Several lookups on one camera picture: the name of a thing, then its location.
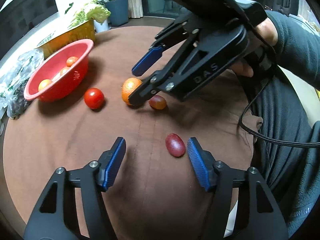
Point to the plastic bag of vegetables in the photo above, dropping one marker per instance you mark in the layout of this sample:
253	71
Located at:
15	80

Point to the small orange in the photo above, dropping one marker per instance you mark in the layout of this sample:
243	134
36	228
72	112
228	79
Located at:
64	70

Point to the person dark grey clothing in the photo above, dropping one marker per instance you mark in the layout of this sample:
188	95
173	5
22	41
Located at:
291	173

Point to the red grape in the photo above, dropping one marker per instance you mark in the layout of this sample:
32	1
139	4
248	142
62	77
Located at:
158	102
175	145

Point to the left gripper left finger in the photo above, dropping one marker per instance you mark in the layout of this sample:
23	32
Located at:
94	179

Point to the black wall television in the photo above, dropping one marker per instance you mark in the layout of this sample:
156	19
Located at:
20	16

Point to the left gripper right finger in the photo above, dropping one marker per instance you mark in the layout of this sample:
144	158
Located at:
219	180

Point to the red plastic basin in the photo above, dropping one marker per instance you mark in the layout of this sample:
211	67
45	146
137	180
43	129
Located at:
50	69

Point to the brown round tablecloth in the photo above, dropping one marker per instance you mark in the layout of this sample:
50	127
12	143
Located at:
155	195

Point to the light orange round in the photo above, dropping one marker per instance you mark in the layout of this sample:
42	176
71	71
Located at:
44	83

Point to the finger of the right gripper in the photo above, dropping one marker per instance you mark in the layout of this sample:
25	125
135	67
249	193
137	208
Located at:
151	86
174	33

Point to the person right hand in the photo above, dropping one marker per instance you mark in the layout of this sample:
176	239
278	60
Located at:
268	32

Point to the napa cabbage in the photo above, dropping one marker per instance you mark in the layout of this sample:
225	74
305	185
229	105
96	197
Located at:
85	10

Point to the red tomato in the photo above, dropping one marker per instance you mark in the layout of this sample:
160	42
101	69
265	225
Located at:
94	98

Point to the dark orange top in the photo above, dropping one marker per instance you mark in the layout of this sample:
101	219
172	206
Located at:
71	60

